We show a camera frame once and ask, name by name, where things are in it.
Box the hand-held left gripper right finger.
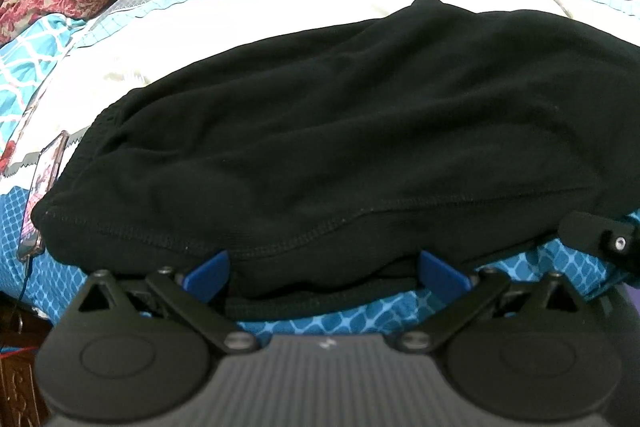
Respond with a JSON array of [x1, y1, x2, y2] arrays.
[[398, 249, 589, 353]]

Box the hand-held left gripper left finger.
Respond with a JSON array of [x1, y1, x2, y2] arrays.
[[76, 249, 261, 354]]

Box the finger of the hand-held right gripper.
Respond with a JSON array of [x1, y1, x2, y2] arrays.
[[558, 211, 640, 273]]

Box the black pants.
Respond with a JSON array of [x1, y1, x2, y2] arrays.
[[31, 0, 640, 322]]

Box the smartphone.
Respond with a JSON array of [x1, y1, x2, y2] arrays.
[[17, 131, 69, 261]]

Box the dark wooden furniture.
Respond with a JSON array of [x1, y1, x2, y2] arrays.
[[0, 294, 53, 427]]

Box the teal lattice cloth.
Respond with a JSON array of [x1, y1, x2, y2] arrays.
[[0, 14, 90, 180]]

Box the patterned bed sheet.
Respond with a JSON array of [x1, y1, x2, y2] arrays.
[[0, 0, 640, 337]]

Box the blue charging cable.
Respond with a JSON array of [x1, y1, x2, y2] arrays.
[[0, 256, 34, 354]]

